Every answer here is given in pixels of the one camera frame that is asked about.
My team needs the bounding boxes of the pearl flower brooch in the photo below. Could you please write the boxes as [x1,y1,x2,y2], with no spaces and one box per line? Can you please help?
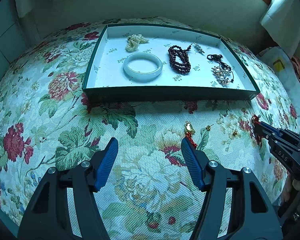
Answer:
[211,67,234,87]

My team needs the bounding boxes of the silver rhinestone brooch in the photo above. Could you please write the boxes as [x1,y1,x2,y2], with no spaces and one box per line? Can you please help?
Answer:
[194,43,205,55]

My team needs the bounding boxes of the white plastic bag yellow label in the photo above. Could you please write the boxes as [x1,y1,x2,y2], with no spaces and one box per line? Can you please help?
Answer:
[257,47,300,127]

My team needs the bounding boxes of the white curtain right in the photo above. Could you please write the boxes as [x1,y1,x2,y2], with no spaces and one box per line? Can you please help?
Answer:
[260,0,300,59]

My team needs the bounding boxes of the white jade bangle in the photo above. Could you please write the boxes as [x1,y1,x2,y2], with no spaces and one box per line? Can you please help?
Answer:
[123,52,162,82]

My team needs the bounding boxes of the small red gold charm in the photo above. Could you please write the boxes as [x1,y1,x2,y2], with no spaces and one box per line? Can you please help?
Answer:
[251,114,262,147]

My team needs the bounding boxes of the green shallow jewelry box tray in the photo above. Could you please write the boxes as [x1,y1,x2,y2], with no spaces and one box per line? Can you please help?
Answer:
[82,24,260,102]

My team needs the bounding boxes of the cream pearl bracelet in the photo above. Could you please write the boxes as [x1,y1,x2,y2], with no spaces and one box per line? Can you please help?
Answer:
[125,34,150,53]

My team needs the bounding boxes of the gold charm red knot cord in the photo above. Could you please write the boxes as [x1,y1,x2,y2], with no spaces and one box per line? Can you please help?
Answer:
[184,121,198,150]

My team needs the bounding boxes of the small gold stud earring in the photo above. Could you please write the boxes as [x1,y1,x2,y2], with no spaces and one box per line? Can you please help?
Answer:
[205,124,213,132]

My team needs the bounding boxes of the floral bedspread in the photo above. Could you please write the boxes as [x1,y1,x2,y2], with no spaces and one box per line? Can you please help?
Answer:
[0,22,299,239]

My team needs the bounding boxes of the right hand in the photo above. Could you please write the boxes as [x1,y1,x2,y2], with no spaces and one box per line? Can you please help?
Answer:
[281,173,300,215]

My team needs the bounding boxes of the dark red bead necklace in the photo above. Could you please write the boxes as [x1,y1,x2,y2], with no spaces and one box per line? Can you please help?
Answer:
[167,43,193,75]

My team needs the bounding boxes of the black cord gourd pendant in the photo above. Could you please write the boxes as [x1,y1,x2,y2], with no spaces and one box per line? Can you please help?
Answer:
[207,54,234,78]

